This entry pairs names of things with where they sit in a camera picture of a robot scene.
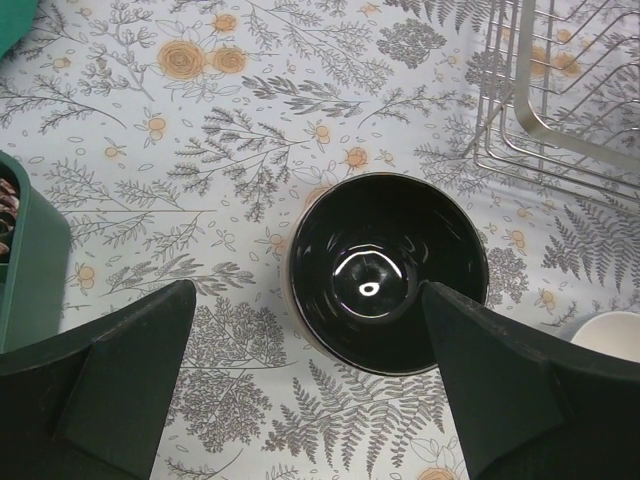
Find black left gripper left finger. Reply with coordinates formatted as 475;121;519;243
1;280;196;479

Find beige bowl front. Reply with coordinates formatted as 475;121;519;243
282;173;489;377

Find green cloth bag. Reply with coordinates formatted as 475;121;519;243
0;0;39;56

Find white ribbed bowl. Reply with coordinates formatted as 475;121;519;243
557;311;640;363

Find brown pink patterned scrunchie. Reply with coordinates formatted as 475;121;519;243
0;178;20;263

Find green compartment tray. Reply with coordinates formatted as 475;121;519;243
1;152;70;353

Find metal wire dish rack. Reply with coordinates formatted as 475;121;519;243
467;1;639;209

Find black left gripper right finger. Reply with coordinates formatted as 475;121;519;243
422;282;639;479

